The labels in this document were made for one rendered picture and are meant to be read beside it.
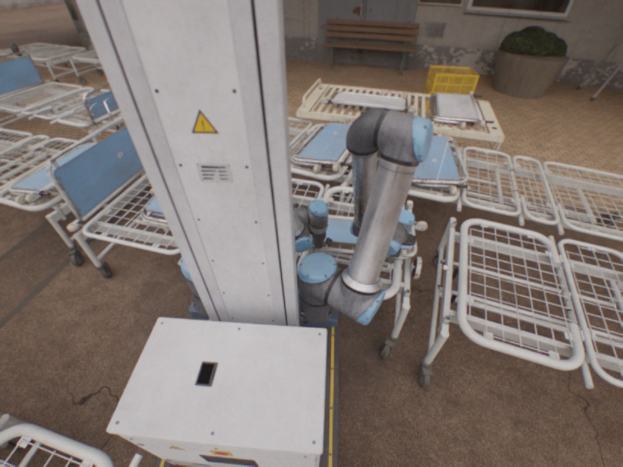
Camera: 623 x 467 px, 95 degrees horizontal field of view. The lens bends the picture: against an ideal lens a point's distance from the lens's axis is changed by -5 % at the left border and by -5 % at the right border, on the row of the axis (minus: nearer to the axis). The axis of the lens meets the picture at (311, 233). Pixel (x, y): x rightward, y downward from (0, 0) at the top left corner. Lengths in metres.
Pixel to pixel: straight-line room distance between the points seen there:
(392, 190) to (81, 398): 1.92
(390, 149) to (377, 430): 1.37
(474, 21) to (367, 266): 6.63
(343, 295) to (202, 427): 0.58
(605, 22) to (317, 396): 7.77
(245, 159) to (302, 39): 6.93
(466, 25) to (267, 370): 7.01
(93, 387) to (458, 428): 1.96
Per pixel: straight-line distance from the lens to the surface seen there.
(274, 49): 0.60
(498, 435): 1.98
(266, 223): 0.79
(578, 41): 7.93
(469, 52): 7.42
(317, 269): 1.14
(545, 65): 6.35
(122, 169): 2.51
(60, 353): 2.41
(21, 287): 2.99
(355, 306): 1.11
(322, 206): 1.37
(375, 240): 0.98
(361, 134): 0.93
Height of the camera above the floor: 1.72
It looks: 43 degrees down
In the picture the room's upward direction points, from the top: straight up
